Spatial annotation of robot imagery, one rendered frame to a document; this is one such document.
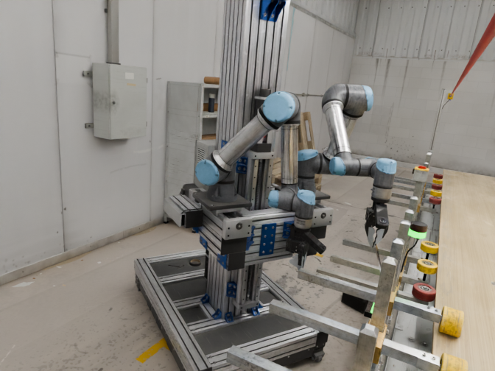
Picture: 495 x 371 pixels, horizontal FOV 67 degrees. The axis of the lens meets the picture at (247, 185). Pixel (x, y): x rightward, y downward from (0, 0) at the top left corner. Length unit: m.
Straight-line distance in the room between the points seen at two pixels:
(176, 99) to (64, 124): 1.18
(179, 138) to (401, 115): 6.47
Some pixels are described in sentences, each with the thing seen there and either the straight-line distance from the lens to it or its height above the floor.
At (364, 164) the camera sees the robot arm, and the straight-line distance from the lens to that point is 1.60.
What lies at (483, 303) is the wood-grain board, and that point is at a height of 0.90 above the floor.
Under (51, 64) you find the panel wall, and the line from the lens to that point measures 3.25.
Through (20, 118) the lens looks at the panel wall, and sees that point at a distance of 3.14.
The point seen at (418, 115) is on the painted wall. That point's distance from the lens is 9.42.
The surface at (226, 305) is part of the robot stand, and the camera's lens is 2.32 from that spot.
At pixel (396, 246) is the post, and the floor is 1.13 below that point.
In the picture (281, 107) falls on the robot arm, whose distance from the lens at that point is 1.48.
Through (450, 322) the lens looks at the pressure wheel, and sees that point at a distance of 1.33.
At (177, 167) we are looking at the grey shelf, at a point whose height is 0.68.
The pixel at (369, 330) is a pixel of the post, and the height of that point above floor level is 1.12.
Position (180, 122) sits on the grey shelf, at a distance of 3.94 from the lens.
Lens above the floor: 1.59
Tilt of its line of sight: 15 degrees down
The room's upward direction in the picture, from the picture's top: 5 degrees clockwise
